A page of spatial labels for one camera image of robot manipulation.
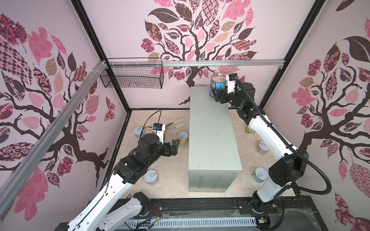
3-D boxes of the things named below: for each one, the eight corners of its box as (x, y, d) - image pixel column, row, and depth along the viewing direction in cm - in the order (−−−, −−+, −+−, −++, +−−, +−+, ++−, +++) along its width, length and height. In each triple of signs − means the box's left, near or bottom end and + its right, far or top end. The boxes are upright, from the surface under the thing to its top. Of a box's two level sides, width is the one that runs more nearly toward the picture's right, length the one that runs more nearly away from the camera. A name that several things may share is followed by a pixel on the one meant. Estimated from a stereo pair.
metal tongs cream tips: (167, 132, 108) (167, 130, 106) (164, 125, 112) (164, 123, 110) (186, 124, 113) (186, 122, 111) (182, 118, 117) (182, 116, 115)
